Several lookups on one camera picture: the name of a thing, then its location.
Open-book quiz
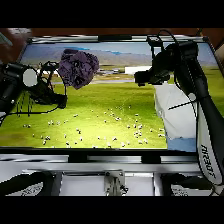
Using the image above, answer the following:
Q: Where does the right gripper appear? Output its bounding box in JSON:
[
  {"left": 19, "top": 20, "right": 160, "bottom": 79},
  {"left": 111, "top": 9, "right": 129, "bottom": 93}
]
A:
[{"left": 134, "top": 46, "right": 181, "bottom": 87}]

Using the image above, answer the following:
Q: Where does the purple printed shirt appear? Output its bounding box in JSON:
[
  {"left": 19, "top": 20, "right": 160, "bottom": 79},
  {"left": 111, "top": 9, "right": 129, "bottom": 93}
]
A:
[{"left": 57, "top": 48, "right": 101, "bottom": 90}]

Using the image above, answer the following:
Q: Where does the white garment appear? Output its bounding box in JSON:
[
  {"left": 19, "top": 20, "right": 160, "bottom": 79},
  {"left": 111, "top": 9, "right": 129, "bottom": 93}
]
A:
[{"left": 153, "top": 83, "right": 198, "bottom": 140}]

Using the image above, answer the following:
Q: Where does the light blue garment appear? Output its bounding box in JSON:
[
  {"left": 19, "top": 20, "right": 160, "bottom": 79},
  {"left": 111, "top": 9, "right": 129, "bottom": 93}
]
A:
[{"left": 165, "top": 137, "right": 198, "bottom": 153}]

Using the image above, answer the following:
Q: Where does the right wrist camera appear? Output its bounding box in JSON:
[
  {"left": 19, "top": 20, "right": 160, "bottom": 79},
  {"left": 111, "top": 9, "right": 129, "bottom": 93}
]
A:
[{"left": 146, "top": 34, "right": 164, "bottom": 60}]

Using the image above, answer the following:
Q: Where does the silver frame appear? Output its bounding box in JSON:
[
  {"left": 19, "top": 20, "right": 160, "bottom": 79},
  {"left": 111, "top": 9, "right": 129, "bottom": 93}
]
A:
[{"left": 0, "top": 34, "right": 224, "bottom": 197}]

